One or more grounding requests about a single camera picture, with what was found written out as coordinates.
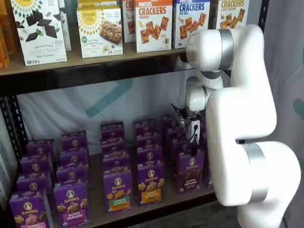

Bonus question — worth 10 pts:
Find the purple Annie's box pink label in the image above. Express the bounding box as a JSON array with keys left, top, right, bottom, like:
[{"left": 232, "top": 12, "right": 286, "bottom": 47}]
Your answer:
[{"left": 9, "top": 190, "right": 53, "bottom": 228}]

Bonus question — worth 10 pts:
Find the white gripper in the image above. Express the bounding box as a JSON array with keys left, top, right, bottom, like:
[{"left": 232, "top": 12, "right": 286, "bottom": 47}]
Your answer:
[{"left": 186, "top": 120, "right": 201, "bottom": 154}]

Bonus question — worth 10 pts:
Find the yellow pretzel crackers box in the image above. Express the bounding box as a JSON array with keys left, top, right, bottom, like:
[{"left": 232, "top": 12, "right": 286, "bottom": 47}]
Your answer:
[{"left": 215, "top": 0, "right": 250, "bottom": 30}]

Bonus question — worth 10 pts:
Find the orange snack box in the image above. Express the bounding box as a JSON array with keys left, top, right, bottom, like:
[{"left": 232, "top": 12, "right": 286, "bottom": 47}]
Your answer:
[
  {"left": 0, "top": 0, "right": 18, "bottom": 57},
  {"left": 0, "top": 22, "right": 11, "bottom": 70}
]

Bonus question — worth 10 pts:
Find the purple Annie's box green label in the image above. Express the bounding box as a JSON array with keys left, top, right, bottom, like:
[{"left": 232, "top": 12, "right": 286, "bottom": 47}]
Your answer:
[{"left": 103, "top": 169, "right": 133, "bottom": 216}]

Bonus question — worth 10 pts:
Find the blue pretzel crackers box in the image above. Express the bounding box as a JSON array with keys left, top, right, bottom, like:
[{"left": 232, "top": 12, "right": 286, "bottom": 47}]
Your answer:
[{"left": 172, "top": 0, "right": 211, "bottom": 49}]

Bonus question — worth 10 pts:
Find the orange pretzel crackers box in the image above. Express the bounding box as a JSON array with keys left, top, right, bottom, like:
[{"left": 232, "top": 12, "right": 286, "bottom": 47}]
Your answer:
[
  {"left": 135, "top": 0, "right": 173, "bottom": 53},
  {"left": 122, "top": 0, "right": 136, "bottom": 44}
]

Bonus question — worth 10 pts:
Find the black metal shelf rack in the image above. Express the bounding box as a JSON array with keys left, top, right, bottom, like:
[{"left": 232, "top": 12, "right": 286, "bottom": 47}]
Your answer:
[{"left": 0, "top": 0, "right": 270, "bottom": 228}]

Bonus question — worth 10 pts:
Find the purple Annie's box teal label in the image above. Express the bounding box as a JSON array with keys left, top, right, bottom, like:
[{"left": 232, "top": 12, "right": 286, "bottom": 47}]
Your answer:
[{"left": 204, "top": 148, "right": 214, "bottom": 189}]

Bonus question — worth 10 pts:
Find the purple Annie's box yellow label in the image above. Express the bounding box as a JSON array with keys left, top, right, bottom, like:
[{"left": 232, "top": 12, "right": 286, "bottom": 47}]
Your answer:
[{"left": 137, "top": 161, "right": 166, "bottom": 207}]

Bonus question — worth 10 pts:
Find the purple Annie's box magenta label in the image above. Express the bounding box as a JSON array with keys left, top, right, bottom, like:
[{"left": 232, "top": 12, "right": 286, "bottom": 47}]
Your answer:
[{"left": 53, "top": 180, "right": 91, "bottom": 228}]

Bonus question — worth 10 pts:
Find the purple Annie's box brown patch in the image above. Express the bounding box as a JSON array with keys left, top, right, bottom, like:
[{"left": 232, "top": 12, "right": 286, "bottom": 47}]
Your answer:
[{"left": 177, "top": 149, "right": 205, "bottom": 195}]

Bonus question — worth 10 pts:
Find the Simple Mills bar box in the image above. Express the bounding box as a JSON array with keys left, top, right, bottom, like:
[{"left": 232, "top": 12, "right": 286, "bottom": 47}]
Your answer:
[
  {"left": 77, "top": 0, "right": 121, "bottom": 10},
  {"left": 76, "top": 5, "right": 124, "bottom": 59}
]

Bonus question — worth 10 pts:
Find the white backdrop sheet teal print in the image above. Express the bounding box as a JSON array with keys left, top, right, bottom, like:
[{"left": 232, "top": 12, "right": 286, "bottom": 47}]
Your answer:
[{"left": 0, "top": 0, "right": 304, "bottom": 209}]

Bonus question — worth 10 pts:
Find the white Sweet Thins box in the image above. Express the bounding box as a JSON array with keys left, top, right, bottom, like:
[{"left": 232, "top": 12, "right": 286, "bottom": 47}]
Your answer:
[
  {"left": 10, "top": 0, "right": 68, "bottom": 67},
  {"left": 58, "top": 0, "right": 72, "bottom": 52}
]

